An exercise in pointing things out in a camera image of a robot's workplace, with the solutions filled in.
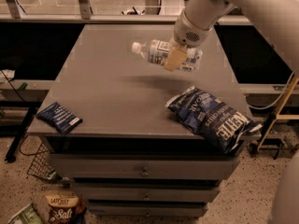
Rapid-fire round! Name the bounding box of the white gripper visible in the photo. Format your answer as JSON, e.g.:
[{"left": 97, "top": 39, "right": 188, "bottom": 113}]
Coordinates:
[{"left": 164, "top": 11, "right": 212, "bottom": 71}]

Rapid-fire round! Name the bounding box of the clear plastic water bottle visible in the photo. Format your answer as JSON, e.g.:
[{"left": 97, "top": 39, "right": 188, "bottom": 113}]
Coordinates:
[{"left": 132, "top": 39, "right": 203, "bottom": 72}]

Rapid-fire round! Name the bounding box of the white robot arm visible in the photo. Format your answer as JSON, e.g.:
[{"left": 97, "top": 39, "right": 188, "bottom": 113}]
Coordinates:
[{"left": 165, "top": 0, "right": 299, "bottom": 76}]

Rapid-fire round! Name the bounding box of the blue rxbar wrapper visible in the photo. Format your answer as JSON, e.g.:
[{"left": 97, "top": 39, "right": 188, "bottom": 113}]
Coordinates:
[{"left": 36, "top": 102, "right": 82, "bottom": 136}]

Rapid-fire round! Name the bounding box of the blue kettle chips bag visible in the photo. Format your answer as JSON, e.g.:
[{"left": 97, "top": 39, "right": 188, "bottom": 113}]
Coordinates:
[{"left": 165, "top": 86, "right": 262, "bottom": 154}]

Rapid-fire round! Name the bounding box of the grey drawer cabinet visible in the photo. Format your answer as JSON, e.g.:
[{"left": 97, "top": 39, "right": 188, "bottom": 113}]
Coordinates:
[{"left": 29, "top": 24, "right": 249, "bottom": 217}]

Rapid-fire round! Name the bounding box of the black table leg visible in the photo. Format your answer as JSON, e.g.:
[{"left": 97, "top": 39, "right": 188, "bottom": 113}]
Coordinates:
[{"left": 5, "top": 107, "right": 36, "bottom": 163}]

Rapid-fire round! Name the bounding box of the green snack bag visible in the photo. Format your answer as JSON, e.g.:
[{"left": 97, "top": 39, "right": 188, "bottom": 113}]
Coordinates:
[{"left": 7, "top": 203, "right": 44, "bottom": 224}]

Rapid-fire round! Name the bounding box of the metal railing frame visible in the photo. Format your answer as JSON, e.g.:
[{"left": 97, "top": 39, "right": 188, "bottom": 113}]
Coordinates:
[{"left": 0, "top": 0, "right": 299, "bottom": 26}]

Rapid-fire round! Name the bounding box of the black cable on floor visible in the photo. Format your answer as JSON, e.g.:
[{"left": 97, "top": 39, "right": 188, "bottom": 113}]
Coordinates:
[{"left": 18, "top": 134, "right": 50, "bottom": 157}]

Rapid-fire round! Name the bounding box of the wire mesh basket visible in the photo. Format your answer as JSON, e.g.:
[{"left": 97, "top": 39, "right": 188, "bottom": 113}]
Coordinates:
[{"left": 27, "top": 144, "right": 57, "bottom": 183}]

